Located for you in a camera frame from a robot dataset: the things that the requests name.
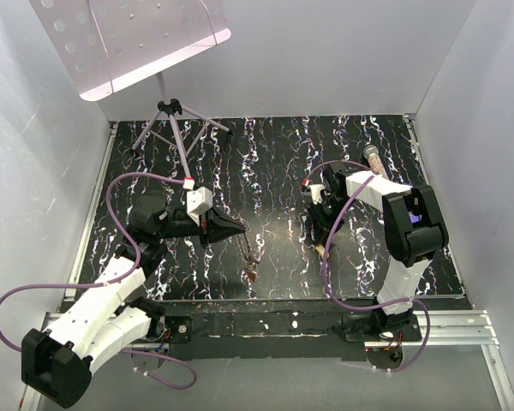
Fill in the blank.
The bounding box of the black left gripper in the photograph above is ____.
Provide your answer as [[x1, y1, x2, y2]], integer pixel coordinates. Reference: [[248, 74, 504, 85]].
[[156, 200, 246, 249]]

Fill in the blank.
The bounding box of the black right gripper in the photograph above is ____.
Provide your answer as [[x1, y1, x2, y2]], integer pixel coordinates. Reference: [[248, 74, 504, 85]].
[[307, 195, 356, 245]]

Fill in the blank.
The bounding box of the yellow key tag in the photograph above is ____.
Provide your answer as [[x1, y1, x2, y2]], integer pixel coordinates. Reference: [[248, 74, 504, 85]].
[[315, 245, 329, 259]]

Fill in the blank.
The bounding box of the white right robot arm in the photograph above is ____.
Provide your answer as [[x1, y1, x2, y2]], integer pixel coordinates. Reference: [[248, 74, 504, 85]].
[[302, 161, 449, 341]]

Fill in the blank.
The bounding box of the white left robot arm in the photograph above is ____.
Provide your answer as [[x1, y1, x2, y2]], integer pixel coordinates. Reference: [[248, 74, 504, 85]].
[[21, 188, 247, 408]]

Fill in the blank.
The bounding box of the purple toy microphone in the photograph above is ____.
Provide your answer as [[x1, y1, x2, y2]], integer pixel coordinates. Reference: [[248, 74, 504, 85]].
[[363, 145, 388, 179]]

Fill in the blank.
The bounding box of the white perforated music stand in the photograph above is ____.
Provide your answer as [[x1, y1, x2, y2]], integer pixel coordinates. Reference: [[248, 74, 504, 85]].
[[31, 0, 231, 178]]

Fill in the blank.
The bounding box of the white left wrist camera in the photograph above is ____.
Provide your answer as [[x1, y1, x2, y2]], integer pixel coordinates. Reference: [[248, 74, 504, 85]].
[[182, 177, 213, 226]]

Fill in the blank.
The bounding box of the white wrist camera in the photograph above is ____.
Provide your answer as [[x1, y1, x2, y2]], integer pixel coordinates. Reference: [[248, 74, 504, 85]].
[[182, 177, 213, 226], [302, 179, 326, 205]]

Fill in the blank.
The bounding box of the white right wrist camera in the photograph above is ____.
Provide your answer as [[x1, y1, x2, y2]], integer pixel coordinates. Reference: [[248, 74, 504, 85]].
[[302, 179, 326, 205]]

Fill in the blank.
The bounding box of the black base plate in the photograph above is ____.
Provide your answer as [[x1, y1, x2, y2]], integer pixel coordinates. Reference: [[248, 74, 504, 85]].
[[115, 299, 423, 363]]

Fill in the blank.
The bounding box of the aluminium rail frame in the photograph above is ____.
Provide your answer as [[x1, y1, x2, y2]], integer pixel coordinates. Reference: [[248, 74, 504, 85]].
[[18, 114, 514, 411]]

